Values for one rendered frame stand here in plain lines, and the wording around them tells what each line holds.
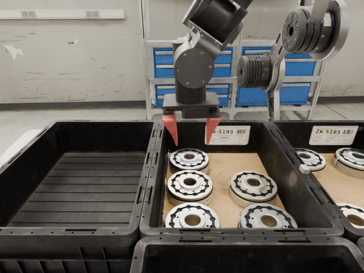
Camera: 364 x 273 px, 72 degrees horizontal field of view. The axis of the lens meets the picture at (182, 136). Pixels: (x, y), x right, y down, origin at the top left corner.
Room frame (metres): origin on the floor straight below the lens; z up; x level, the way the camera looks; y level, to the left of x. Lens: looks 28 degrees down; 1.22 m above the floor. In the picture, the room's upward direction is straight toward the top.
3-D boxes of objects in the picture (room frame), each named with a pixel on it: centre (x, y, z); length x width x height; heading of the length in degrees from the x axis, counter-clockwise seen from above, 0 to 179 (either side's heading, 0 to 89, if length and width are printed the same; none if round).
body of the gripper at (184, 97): (0.45, -0.02, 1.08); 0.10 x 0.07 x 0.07; 89
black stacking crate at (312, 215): (0.45, -0.09, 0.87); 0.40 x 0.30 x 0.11; 0
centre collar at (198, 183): (0.45, -0.02, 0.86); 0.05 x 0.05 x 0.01
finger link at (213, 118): (0.45, -0.04, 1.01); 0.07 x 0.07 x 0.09; 89
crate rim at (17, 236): (0.45, 0.21, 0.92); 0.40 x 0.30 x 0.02; 0
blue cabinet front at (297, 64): (2.37, -0.90, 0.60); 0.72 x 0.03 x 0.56; 93
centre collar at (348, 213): (0.34, -0.32, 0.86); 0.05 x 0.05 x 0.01
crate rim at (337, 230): (0.45, -0.09, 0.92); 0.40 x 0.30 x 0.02; 0
